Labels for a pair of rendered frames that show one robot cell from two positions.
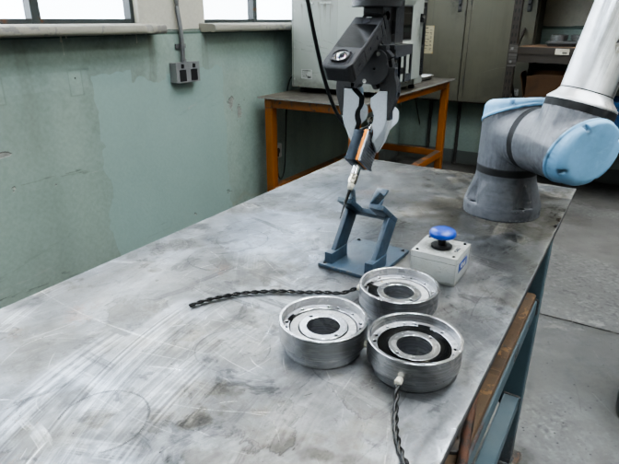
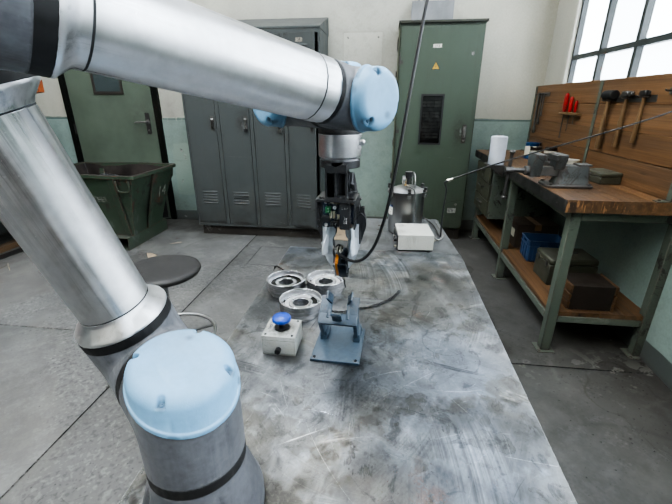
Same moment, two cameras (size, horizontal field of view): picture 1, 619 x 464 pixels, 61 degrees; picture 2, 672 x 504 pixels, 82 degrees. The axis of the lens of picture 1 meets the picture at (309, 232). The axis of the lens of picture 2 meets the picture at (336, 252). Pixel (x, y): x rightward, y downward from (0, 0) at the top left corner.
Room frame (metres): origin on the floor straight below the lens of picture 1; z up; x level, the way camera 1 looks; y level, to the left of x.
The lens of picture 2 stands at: (1.42, -0.39, 1.29)
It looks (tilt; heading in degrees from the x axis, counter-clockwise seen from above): 22 degrees down; 156
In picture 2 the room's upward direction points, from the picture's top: straight up
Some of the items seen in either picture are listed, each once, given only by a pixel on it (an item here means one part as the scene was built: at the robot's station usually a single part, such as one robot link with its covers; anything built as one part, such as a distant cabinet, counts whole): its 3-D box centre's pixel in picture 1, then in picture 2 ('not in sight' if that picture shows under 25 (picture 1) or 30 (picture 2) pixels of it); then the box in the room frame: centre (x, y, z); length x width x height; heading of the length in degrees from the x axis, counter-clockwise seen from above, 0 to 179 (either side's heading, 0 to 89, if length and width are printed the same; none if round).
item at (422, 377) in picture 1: (414, 351); (286, 284); (0.50, -0.12, 0.82); 0.10 x 0.10 x 0.04
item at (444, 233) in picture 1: (441, 243); (281, 325); (0.74, -0.20, 0.85); 0.04 x 0.04 x 0.05
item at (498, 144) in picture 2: not in sight; (497, 149); (-0.69, 1.85, 0.96); 0.12 x 0.11 x 0.20; 58
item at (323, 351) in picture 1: (322, 331); (325, 283); (0.54, -0.02, 0.82); 0.10 x 0.10 x 0.04
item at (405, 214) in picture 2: not in sight; (409, 206); (-0.03, 0.65, 0.83); 0.41 x 0.19 x 0.30; 152
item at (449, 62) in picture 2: not in sight; (431, 137); (-1.66, 2.00, 0.96); 0.73 x 0.34 x 1.92; 58
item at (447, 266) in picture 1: (441, 257); (281, 337); (0.74, -0.20, 0.82); 0.08 x 0.07 x 0.05; 148
